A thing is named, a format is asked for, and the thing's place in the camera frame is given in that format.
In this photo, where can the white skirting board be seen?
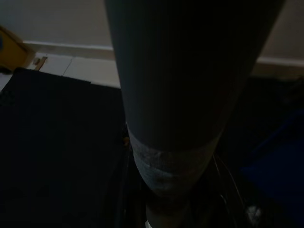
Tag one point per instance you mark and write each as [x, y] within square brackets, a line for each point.
[71, 48]

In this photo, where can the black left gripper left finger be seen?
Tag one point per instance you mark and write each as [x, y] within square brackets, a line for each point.
[130, 190]

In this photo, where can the yellow box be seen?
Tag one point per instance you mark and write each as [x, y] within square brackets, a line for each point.
[12, 51]

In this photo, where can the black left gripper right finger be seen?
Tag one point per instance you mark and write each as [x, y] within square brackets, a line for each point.
[213, 197]

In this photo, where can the black floor mat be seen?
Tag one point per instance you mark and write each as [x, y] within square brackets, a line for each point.
[59, 147]

